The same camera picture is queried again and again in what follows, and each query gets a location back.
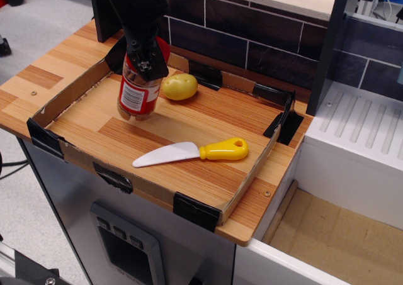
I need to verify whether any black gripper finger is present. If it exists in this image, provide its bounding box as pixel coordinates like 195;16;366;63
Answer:
125;39;169;81

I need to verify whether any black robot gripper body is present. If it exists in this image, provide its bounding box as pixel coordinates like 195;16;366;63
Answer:
109;0;169;45

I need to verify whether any red-lidded spice bottle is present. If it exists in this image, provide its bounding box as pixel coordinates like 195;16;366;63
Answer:
117;36;163;120

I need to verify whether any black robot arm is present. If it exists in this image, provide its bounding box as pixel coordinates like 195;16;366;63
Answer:
109;0;169;82

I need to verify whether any cardboard fence with black tape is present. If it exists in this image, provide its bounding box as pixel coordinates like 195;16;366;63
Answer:
27;40;312;242

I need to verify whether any yellow toy potato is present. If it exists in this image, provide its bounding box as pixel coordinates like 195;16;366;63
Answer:
161;73;198;101

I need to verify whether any grey toy oven cabinet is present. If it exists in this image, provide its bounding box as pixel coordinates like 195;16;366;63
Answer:
21;141;236;284

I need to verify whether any white toy sink unit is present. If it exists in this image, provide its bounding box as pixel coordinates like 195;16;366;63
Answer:
233;83;402;284

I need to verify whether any dark left shelf post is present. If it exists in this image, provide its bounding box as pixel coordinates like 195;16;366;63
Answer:
91;0;122;43

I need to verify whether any yellow-handled white toy knife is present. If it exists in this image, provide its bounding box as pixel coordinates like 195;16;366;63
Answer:
132;138;249;168

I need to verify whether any dark grey shelf post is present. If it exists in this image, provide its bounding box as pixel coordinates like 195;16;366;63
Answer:
306;0;348;116

